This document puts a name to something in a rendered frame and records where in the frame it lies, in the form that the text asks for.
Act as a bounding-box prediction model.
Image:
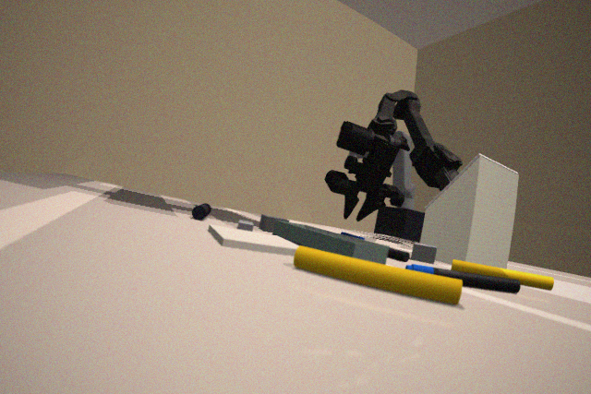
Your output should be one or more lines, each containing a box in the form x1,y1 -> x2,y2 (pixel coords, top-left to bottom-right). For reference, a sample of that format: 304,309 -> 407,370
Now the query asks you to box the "keyboard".
271,220 -> 390,265

